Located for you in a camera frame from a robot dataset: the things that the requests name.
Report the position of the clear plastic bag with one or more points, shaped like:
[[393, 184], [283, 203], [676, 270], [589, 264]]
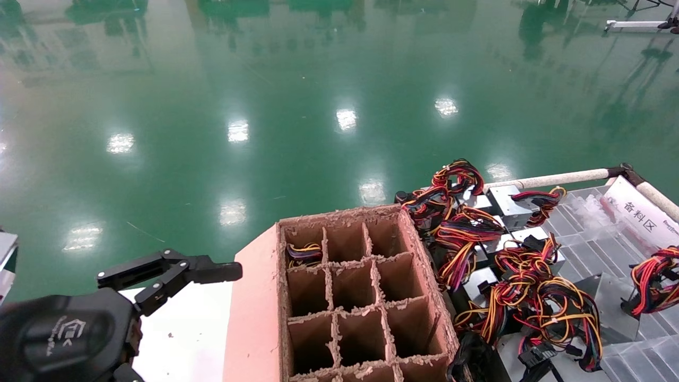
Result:
[[594, 212]]

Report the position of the white wheeled stand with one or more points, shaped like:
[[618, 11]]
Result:
[[631, 24]]

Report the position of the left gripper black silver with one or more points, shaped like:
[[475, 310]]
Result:
[[63, 339]]

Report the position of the black rail corner joint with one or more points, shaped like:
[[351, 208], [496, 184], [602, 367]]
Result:
[[626, 172]]

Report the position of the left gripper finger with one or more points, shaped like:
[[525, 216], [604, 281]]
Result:
[[212, 270]]

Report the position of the white sign with black characters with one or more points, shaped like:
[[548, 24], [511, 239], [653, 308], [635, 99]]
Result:
[[636, 212]]

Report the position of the clear plastic compartment tray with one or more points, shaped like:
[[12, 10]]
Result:
[[594, 244]]

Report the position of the pink cardboard box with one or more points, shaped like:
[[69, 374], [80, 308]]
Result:
[[252, 318]]

